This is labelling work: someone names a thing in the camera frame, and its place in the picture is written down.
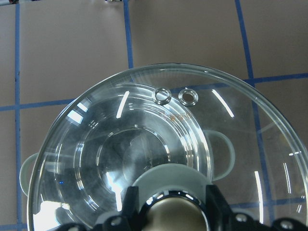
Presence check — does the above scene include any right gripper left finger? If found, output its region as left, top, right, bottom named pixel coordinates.
left=93, top=186, right=140, bottom=231

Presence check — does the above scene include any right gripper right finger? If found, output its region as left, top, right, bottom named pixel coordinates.
left=205, top=184, right=272, bottom=231

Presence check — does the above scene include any glass pot lid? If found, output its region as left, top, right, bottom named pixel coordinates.
left=27, top=64, right=308, bottom=231

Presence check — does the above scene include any pale green cooking pot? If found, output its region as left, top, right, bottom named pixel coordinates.
left=20, top=82, right=235, bottom=231

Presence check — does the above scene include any brown paper table mat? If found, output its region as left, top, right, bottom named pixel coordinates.
left=0, top=0, right=308, bottom=231

